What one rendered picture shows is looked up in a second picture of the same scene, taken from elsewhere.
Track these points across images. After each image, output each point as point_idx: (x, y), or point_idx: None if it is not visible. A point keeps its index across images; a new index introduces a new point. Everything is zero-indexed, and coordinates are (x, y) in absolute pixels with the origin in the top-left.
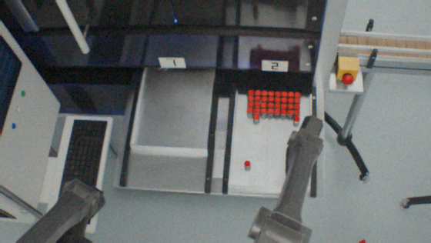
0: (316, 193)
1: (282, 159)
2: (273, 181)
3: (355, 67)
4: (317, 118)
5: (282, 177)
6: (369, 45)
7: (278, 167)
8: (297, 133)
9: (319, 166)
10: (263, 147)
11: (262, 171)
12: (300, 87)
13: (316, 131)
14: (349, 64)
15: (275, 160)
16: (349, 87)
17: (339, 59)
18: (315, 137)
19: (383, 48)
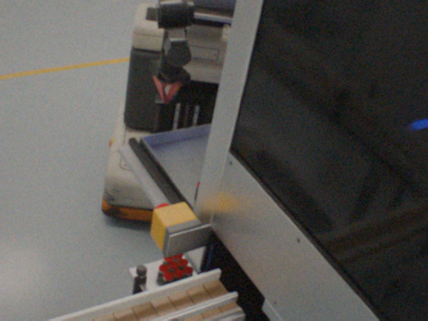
0: (130, 141)
1: (188, 163)
2: (183, 145)
3: (162, 210)
4: (177, 40)
5: (176, 150)
6: (155, 292)
7: (187, 157)
8: (188, 4)
9: (142, 169)
10: None
11: (202, 149)
12: None
13: (170, 32)
14: (173, 212)
15: (195, 161)
16: (154, 267)
17: (192, 213)
18: (169, 4)
19: (128, 298)
